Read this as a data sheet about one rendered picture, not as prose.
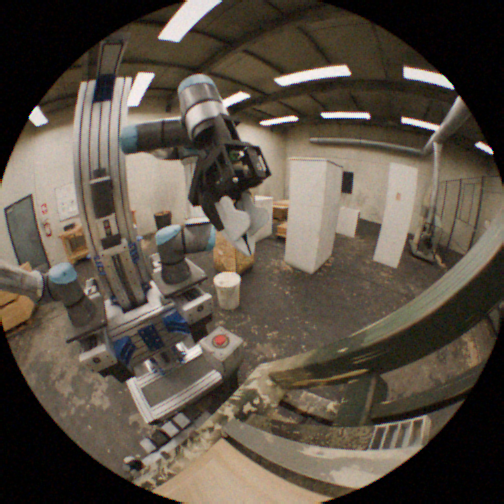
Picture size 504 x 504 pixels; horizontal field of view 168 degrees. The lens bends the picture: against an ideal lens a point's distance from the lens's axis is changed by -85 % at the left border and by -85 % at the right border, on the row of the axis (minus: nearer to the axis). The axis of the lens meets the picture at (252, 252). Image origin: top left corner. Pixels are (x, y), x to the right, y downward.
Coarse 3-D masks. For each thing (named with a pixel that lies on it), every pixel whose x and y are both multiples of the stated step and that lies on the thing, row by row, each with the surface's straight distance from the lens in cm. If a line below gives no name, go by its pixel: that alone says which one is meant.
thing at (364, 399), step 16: (480, 368) 35; (352, 384) 44; (368, 384) 41; (384, 384) 45; (448, 384) 35; (464, 384) 35; (352, 400) 41; (368, 400) 39; (384, 400) 45; (400, 400) 38; (416, 400) 36; (432, 400) 35; (448, 400) 36; (336, 416) 41; (352, 416) 39; (368, 416) 38; (384, 416) 38; (400, 416) 38; (416, 416) 39
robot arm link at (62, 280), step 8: (64, 264) 80; (56, 272) 75; (64, 272) 73; (72, 272) 75; (48, 280) 80; (56, 280) 74; (64, 280) 73; (72, 280) 74; (48, 288) 79; (56, 288) 76; (64, 288) 74; (72, 288) 75; (80, 288) 78; (56, 296) 79; (64, 296) 76; (72, 296) 76; (80, 296) 77; (64, 304) 80
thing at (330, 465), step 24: (240, 432) 48; (264, 432) 41; (264, 456) 37; (288, 456) 33; (312, 456) 30; (336, 456) 28; (360, 456) 26; (384, 456) 25; (408, 456) 24; (336, 480) 26; (360, 480) 25
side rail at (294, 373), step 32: (480, 256) 35; (448, 288) 33; (480, 288) 35; (384, 320) 37; (416, 320) 32; (448, 320) 35; (480, 320) 40; (320, 352) 46; (352, 352) 38; (384, 352) 37; (416, 352) 38; (288, 384) 61; (320, 384) 52
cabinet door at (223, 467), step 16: (224, 448) 53; (192, 464) 59; (208, 464) 54; (224, 464) 48; (240, 464) 44; (256, 464) 41; (176, 480) 60; (192, 480) 55; (208, 480) 49; (224, 480) 45; (240, 480) 41; (256, 480) 38; (272, 480) 36; (176, 496) 55; (192, 496) 50; (208, 496) 46; (224, 496) 43; (240, 496) 40; (256, 496) 36; (272, 496) 34; (288, 496) 32; (304, 496) 31; (320, 496) 30
